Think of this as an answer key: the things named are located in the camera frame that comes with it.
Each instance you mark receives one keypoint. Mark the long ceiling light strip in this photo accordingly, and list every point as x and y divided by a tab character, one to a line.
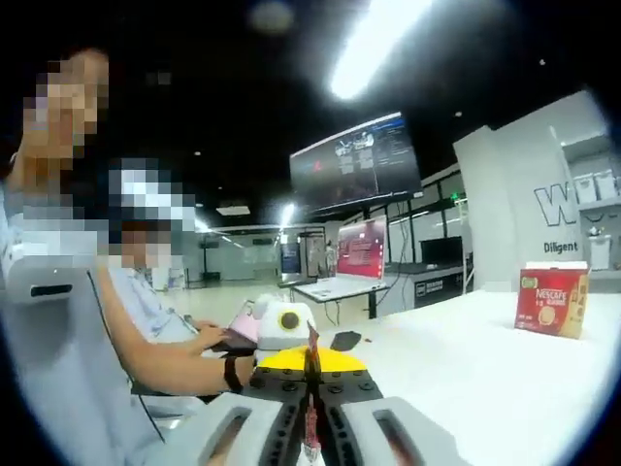
373	48

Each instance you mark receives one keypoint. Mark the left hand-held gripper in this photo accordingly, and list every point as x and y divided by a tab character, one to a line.
274	335

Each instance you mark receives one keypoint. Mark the red coffee carton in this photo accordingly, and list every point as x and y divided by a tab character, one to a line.
548	301

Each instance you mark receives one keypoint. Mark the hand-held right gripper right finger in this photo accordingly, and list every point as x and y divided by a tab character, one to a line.
388	432

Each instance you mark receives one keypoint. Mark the black-legged laptop desk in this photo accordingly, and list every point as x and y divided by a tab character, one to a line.
371	303

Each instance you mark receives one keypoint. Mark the black computer mouse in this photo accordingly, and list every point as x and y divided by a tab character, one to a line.
345	341

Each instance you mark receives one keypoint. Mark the large wall monitor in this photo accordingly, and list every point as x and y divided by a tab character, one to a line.
354	165

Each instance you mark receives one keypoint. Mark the small black monitor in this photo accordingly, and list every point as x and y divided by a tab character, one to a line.
441	250

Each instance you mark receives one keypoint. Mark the white laptop red screen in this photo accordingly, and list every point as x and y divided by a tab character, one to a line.
361	250

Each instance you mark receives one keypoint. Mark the group of white storage bins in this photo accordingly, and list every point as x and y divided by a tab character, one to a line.
601	187

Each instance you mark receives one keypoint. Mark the black wristband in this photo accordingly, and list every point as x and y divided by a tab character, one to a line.
234	375

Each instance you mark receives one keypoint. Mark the grey metal storage shelf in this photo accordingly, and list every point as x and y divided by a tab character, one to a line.
597	209

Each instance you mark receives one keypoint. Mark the red coffee pouch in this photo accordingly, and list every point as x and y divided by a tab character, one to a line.
312	349

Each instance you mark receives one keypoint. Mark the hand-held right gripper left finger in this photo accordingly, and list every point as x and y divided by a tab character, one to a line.
233	432

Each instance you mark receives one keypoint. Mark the dark equipment bench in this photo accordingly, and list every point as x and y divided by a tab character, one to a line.
439	286

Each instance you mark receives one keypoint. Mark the white chest device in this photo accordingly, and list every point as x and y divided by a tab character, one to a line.
53	279

